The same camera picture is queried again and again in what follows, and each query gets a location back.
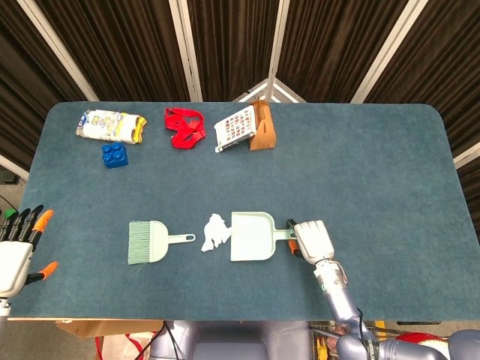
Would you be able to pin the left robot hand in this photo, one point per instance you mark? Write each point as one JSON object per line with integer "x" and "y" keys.
{"x": 13, "y": 258}

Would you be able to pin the green object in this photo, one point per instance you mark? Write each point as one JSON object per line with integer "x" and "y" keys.
{"x": 10, "y": 214}

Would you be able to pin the teal felt table mat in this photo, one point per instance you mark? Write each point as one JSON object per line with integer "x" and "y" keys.
{"x": 337, "y": 168}

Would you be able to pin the cardboard box under table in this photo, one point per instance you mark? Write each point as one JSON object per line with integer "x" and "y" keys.
{"x": 105, "y": 327}

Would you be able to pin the red cloth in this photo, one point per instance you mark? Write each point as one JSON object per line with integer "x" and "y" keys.
{"x": 183, "y": 129}

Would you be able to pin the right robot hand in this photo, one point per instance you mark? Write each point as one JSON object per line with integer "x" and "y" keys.
{"x": 315, "y": 240}

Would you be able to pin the white printed card box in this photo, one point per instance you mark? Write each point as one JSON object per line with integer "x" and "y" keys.
{"x": 236, "y": 129}

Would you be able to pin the blue building block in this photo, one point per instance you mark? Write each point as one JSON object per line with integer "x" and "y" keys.
{"x": 114, "y": 155}

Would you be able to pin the dark brown curtain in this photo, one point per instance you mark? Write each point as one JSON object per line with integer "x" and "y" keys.
{"x": 123, "y": 45}

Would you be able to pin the white partition foot frame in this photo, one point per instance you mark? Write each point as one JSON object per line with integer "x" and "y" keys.
{"x": 285, "y": 92}

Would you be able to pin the yellow white snack bag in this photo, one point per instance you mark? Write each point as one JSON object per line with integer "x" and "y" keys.
{"x": 108, "y": 125}

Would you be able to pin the lavender robot torso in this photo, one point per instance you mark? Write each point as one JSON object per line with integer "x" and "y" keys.
{"x": 228, "y": 341}

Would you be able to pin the mint green hand broom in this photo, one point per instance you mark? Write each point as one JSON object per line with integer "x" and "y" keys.
{"x": 150, "y": 242}

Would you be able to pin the white red shopping bag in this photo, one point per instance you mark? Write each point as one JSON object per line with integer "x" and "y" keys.
{"x": 120, "y": 347}

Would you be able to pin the white paper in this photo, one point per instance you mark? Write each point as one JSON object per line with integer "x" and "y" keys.
{"x": 215, "y": 232}

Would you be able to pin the mint green dustpan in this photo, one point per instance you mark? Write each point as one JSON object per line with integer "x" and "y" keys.
{"x": 251, "y": 236}

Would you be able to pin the white partition frame post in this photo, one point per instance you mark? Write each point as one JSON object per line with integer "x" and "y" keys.
{"x": 185, "y": 48}
{"x": 276, "y": 41}
{"x": 386, "y": 52}
{"x": 56, "y": 45}

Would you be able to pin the brown cardboard carrier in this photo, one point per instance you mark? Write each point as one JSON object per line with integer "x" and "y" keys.
{"x": 264, "y": 135}

